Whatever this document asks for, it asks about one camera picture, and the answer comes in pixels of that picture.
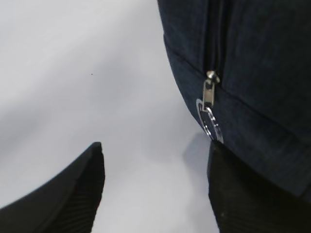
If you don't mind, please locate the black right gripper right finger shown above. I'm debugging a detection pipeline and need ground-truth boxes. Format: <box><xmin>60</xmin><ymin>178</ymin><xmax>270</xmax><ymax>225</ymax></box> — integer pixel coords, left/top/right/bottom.
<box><xmin>207</xmin><ymin>141</ymin><xmax>311</xmax><ymax>233</ymax></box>

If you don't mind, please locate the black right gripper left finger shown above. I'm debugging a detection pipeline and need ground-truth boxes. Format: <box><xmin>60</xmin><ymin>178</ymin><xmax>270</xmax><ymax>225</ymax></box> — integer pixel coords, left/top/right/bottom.
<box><xmin>0</xmin><ymin>142</ymin><xmax>105</xmax><ymax>233</ymax></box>

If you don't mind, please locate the dark navy fabric lunch bag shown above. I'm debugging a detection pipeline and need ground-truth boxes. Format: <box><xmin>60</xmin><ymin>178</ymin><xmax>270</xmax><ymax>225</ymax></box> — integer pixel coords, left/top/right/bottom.
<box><xmin>158</xmin><ymin>0</ymin><xmax>311</xmax><ymax>201</ymax></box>

